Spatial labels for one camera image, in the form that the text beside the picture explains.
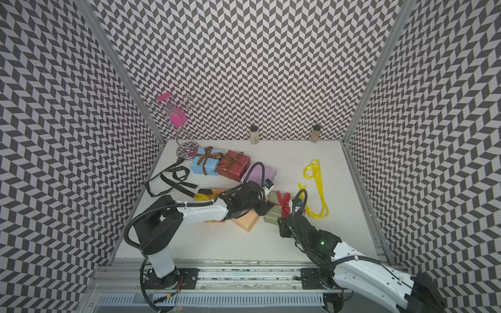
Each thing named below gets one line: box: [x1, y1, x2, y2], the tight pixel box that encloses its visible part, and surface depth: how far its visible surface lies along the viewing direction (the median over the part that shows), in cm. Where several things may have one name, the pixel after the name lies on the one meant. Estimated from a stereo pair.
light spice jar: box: [249, 126, 260, 145], surface depth 117 cm
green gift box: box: [262, 190, 283, 225], surface depth 88 cm
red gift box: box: [217, 149, 252, 182], surface depth 101 cm
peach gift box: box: [230, 209, 260, 233], surface depth 84 cm
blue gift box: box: [190, 147, 222, 177], surface depth 102 cm
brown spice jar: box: [310, 125, 321, 143], surface depth 115 cm
